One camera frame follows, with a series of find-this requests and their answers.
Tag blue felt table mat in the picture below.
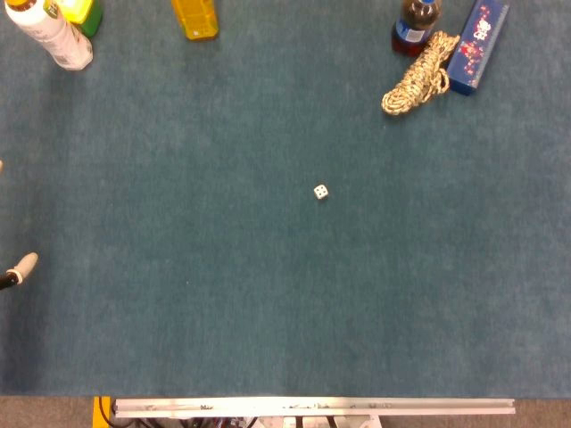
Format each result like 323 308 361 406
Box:
0 0 571 398

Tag yellow juice bottle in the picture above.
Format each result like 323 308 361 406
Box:
170 0 220 42

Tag cola bottle blue cap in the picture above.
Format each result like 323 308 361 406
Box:
391 0 443 58

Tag blue printed carton box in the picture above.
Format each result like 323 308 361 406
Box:
445 0 510 96

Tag green container yellow lid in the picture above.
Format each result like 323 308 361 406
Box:
57 0 104 38

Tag white labelled bottle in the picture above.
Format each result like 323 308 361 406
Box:
3 0 95 72

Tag beige braided rope bundle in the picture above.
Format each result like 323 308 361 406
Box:
381 30 461 118

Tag aluminium profile rail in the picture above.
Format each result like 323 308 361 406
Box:
111 397 517 419

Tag yellow frame bracket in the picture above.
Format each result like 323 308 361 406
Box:
92 395 112 428

